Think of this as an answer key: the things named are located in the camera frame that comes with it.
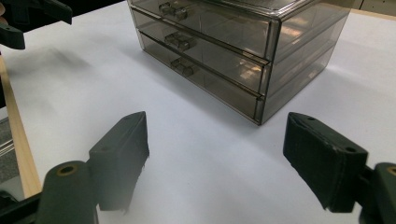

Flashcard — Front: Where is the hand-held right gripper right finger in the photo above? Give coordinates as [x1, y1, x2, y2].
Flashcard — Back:
[282, 111, 369, 214]

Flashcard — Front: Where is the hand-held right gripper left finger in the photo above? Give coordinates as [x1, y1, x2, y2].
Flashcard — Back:
[88, 111, 150, 213]

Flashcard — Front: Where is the smoky clear plastic drawer cabinet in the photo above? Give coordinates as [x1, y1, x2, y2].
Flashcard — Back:
[126, 0, 353, 126]

